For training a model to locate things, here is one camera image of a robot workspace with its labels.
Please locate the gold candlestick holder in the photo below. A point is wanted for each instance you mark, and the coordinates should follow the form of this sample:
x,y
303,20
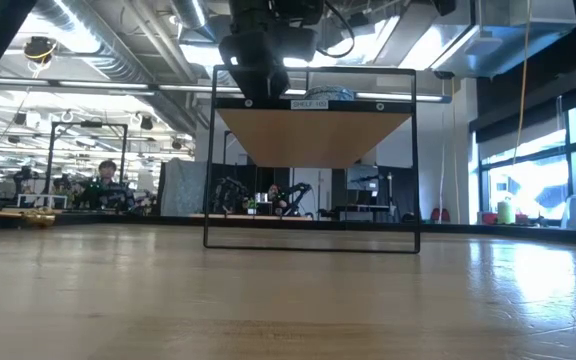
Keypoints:
x,y
38,217

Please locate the red box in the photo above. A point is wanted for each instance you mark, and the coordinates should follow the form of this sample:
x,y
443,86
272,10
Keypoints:
x,y
490,218

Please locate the yellow-green bottle on desk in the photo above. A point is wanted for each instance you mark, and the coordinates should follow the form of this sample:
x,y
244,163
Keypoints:
x,y
506,212

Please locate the grey ventilation duct box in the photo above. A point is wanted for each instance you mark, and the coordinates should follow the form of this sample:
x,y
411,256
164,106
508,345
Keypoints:
x,y
508,45

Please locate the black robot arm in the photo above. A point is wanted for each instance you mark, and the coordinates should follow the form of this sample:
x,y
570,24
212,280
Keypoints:
x,y
230,195
298,197

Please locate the grey fabric partition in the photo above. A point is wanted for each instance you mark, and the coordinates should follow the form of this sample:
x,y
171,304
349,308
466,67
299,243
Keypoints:
x,y
183,187

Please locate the dark flat screen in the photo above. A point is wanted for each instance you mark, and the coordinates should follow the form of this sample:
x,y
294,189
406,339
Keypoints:
x,y
363,177

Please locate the blue-grey patterned round disc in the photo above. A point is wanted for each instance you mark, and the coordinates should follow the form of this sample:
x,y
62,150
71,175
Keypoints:
x,y
328,93

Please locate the person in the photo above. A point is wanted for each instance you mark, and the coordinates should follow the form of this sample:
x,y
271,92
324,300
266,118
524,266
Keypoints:
x,y
107,190

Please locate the black aluminium table frame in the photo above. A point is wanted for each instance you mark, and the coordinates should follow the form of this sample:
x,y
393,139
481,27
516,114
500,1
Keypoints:
x,y
168,220

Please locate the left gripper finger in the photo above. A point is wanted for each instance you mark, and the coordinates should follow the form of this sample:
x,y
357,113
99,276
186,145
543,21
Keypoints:
x,y
260,55

